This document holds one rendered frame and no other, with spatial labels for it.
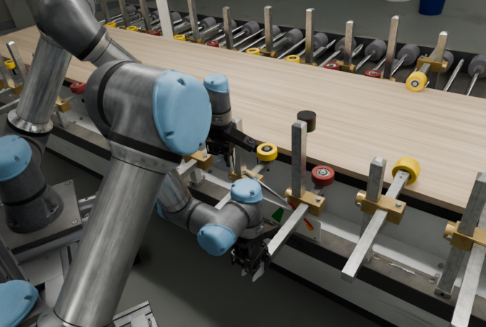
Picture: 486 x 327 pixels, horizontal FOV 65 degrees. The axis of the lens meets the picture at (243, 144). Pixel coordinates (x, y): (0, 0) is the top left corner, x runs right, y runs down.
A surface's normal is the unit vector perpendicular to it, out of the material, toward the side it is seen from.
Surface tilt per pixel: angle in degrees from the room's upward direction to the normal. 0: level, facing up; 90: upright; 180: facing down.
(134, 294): 0
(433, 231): 90
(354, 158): 0
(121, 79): 30
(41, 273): 0
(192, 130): 85
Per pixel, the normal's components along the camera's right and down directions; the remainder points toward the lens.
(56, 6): 0.00, -0.18
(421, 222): -0.57, 0.50
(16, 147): -0.04, -0.74
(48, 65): 0.22, 0.53
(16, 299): -0.18, -0.84
